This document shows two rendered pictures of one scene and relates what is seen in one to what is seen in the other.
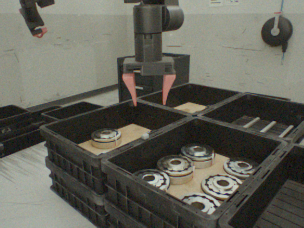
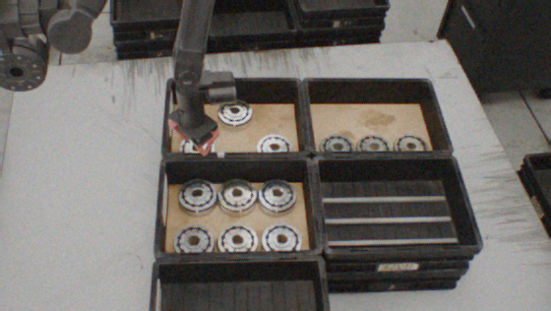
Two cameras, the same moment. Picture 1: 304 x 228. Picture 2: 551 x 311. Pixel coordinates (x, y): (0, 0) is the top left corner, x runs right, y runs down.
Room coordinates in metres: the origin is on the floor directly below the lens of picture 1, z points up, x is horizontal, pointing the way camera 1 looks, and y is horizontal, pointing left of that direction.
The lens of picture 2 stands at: (0.00, -0.72, 2.16)
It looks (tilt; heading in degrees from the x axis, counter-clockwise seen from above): 51 degrees down; 41
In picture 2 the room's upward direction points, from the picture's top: 5 degrees clockwise
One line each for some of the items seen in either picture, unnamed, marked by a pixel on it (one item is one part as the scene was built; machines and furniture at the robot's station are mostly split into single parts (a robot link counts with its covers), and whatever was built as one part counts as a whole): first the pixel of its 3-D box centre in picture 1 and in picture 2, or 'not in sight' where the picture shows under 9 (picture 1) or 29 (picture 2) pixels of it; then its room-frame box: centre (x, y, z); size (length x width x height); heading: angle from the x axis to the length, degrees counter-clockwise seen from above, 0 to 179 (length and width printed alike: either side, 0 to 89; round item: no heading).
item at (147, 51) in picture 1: (148, 50); (192, 113); (0.56, 0.01, 1.17); 0.10 x 0.07 x 0.07; 91
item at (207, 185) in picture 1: (222, 185); (237, 241); (0.53, -0.17, 0.86); 0.10 x 0.10 x 0.01
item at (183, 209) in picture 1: (200, 154); (237, 206); (0.58, -0.12, 0.92); 0.40 x 0.30 x 0.02; 138
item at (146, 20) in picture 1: (149, 19); (193, 94); (0.56, 0.01, 1.23); 0.07 x 0.06 x 0.07; 144
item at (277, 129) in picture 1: (259, 127); (390, 214); (0.88, -0.39, 0.87); 0.40 x 0.30 x 0.11; 138
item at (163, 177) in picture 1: (149, 181); (197, 194); (0.55, 0.01, 0.86); 0.10 x 0.10 x 0.01
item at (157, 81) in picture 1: (154, 100); (525, 11); (2.60, -0.03, 0.45); 0.60 x 0.45 x 0.90; 144
